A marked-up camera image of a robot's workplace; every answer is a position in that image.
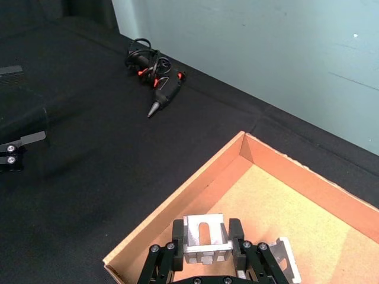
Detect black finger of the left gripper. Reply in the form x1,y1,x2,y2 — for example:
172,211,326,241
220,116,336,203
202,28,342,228
0,131,47,174

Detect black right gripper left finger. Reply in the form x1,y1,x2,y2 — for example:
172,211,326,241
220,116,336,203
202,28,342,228
136,218,185,284

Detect shallow brown cardboard tray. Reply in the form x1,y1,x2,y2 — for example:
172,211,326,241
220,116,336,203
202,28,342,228
102,131,379,284

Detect black corded tool orange parts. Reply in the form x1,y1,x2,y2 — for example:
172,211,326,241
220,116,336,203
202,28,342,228
124,37,188,119

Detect black table cloth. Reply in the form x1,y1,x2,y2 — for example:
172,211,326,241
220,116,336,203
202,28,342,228
0,0,379,284

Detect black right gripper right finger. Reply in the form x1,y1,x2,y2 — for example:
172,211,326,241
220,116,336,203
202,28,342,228
228,218,293,284

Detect grey slotted metal bracket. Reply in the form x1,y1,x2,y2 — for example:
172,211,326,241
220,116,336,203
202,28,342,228
182,212,235,266
268,236,303,283

